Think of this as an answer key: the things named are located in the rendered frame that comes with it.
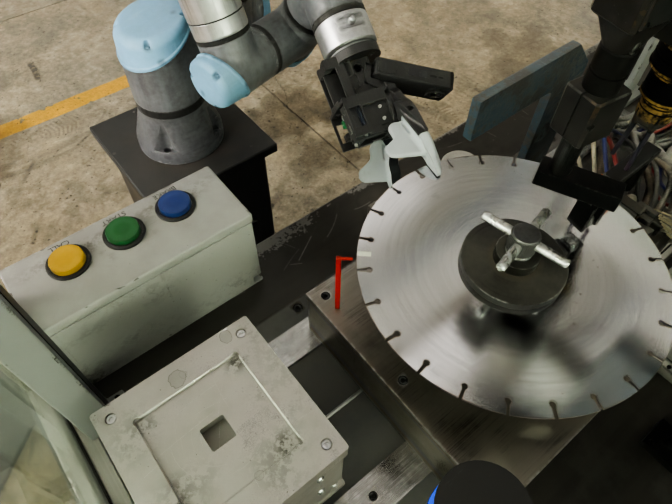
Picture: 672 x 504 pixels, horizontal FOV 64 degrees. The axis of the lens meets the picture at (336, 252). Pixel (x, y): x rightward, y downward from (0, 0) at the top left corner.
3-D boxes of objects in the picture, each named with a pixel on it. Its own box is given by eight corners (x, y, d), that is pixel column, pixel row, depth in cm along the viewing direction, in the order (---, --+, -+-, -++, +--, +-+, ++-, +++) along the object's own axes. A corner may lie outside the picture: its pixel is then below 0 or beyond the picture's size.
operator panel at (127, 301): (83, 391, 69) (31, 338, 57) (50, 331, 74) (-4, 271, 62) (263, 278, 80) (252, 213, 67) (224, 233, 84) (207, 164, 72)
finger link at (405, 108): (414, 155, 67) (381, 117, 72) (426, 151, 68) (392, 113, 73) (417, 124, 63) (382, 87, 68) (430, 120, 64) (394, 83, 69)
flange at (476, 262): (574, 244, 59) (582, 230, 57) (554, 326, 53) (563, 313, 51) (475, 211, 61) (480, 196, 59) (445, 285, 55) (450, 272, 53)
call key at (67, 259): (62, 287, 62) (55, 278, 60) (49, 265, 64) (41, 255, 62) (95, 269, 63) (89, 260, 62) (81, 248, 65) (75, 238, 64)
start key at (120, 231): (118, 257, 64) (113, 247, 63) (104, 236, 66) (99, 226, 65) (149, 240, 66) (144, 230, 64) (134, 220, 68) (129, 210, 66)
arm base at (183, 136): (125, 130, 98) (106, 84, 90) (197, 97, 104) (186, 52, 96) (164, 177, 91) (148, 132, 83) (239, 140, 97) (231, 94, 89)
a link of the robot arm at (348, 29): (358, 31, 76) (375, -1, 68) (370, 61, 76) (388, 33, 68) (309, 45, 74) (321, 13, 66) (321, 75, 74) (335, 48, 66)
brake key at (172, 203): (171, 228, 67) (167, 218, 65) (156, 209, 69) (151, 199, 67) (199, 213, 69) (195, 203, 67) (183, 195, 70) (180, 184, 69)
